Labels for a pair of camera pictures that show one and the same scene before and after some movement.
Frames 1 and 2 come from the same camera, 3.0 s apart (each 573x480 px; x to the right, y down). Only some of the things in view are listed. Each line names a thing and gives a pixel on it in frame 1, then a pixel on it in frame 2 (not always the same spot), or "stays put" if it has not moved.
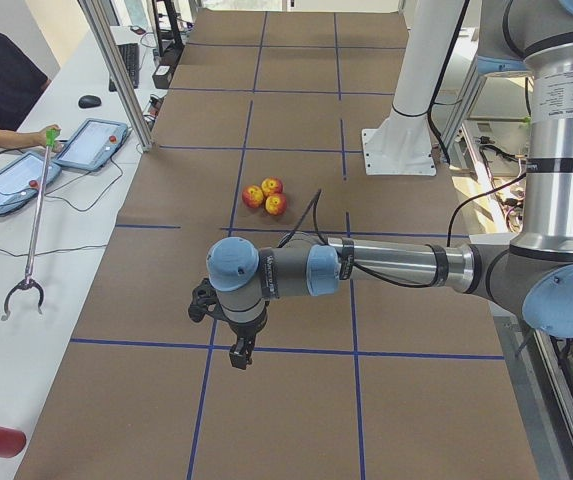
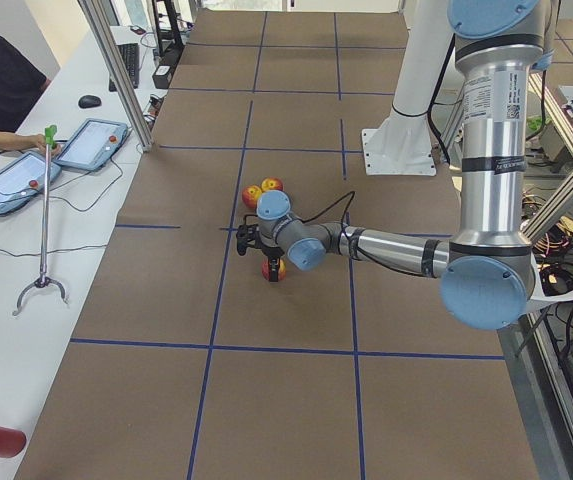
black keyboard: x=130 y=56 stays put
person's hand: x=44 y=138 stays put
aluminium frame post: x=99 y=26 stays put
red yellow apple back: x=272 y=185 stays put
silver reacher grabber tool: x=51 y=133 -> x=45 y=280
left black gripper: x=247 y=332 -> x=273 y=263
